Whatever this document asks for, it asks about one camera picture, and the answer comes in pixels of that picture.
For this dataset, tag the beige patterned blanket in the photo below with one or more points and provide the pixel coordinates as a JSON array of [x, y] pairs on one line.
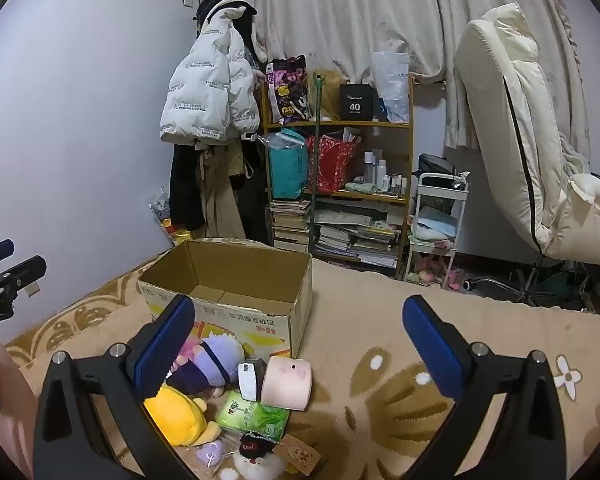
[[370, 310]]

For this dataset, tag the white puffer jacket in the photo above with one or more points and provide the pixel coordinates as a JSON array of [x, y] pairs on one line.
[[200, 85]]

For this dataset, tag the purple plush doll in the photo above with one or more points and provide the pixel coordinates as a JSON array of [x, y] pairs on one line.
[[220, 355]]

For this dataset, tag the purple heart charm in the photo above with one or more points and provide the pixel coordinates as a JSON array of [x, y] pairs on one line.
[[211, 452]]

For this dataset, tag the cream padded chair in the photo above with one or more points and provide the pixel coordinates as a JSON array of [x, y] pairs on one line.
[[490, 110]]

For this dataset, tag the folded towels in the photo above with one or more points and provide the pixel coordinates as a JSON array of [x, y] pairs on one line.
[[432, 227]]

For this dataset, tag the white plush with black cap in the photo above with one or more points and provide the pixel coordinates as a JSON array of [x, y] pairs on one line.
[[257, 465]]

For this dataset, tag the yellow plush toy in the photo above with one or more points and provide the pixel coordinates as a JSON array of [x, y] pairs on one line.
[[175, 415]]

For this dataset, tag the clear plastic bag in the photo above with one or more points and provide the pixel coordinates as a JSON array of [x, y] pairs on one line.
[[390, 85]]

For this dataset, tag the brown paper tag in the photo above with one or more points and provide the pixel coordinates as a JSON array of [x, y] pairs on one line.
[[297, 455]]

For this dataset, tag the black coat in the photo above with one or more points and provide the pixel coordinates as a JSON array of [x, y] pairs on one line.
[[185, 185]]

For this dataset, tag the teal paper bag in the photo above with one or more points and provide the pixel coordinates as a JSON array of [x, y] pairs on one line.
[[287, 170]]

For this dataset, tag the shiny snack packets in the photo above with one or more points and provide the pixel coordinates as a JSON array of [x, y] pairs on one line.
[[167, 220]]

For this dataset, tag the cream floral curtain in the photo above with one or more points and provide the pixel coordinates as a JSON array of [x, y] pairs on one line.
[[355, 10]]

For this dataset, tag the pile of magazines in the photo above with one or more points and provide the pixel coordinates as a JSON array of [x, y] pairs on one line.
[[355, 245]]

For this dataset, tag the white utility cart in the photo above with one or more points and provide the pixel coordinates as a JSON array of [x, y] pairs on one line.
[[436, 178]]

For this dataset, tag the green pole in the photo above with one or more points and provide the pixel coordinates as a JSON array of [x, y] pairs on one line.
[[318, 160]]

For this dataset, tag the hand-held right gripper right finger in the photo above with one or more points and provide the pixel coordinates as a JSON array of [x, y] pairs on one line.
[[432, 345]]

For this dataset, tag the colourful printed bag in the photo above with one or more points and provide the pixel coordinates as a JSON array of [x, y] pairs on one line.
[[287, 90]]

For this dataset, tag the red gift bag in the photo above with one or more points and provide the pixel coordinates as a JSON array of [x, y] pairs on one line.
[[330, 165]]

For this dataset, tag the beige coat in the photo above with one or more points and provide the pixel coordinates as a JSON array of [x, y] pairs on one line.
[[220, 195]]

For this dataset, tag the black bag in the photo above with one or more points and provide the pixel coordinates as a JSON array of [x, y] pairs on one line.
[[437, 165]]

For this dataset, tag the stack of books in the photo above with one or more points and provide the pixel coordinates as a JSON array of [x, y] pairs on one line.
[[290, 225]]

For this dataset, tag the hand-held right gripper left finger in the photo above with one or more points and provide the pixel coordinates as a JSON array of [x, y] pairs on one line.
[[162, 345]]

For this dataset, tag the pink plush bear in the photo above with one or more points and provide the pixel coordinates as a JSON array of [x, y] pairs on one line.
[[184, 359]]

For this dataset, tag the small black white box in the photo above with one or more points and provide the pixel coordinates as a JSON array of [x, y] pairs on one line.
[[250, 382]]

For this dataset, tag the pink bed sheet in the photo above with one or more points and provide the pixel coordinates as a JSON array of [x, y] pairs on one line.
[[15, 400]]

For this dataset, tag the green tissue pack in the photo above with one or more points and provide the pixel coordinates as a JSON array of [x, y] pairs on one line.
[[250, 417]]

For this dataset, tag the pink toys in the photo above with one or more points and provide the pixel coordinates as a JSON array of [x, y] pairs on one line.
[[435, 270]]

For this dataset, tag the group of cosmetic bottles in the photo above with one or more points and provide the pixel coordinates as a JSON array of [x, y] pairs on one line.
[[380, 170]]

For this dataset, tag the tan fluffy item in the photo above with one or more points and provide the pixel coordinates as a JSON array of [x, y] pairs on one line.
[[332, 90]]

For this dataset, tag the wooden shelf unit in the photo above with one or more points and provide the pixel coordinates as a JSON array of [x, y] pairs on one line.
[[360, 124]]

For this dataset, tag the printed cardboard box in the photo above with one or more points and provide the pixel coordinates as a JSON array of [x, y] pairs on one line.
[[260, 325]]

